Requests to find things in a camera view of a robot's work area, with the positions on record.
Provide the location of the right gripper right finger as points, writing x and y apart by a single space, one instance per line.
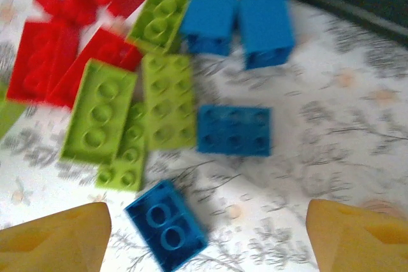
357 246

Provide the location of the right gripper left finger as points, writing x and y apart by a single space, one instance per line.
51 243

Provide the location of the green lego brick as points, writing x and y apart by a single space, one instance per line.
8 116
127 173
99 109
169 103
159 14

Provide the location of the blue lego brick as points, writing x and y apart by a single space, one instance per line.
234 130
266 30
208 14
165 227

